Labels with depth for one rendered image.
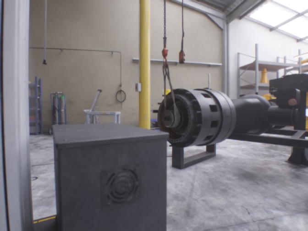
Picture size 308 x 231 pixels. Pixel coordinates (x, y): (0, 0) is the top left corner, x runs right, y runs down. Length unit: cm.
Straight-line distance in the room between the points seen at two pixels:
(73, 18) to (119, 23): 186
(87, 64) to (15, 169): 721
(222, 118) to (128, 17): 730
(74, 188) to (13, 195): 18
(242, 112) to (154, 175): 169
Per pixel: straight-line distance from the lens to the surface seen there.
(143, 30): 434
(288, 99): 253
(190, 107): 134
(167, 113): 141
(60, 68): 788
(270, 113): 255
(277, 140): 220
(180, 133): 151
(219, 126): 154
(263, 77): 897
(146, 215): 63
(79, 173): 49
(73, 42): 805
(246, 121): 220
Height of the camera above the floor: 92
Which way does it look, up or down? 2 degrees down
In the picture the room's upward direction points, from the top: straight up
